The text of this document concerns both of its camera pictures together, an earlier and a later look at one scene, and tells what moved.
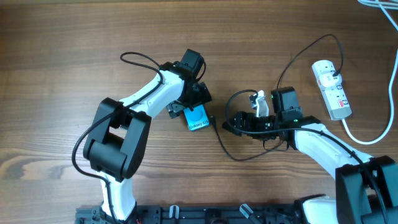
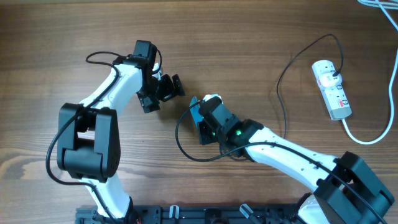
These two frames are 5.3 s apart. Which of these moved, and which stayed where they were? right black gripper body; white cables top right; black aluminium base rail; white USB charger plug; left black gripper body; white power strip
Moved: right black gripper body; left black gripper body
Stayed: white cables top right; black aluminium base rail; white USB charger plug; white power strip
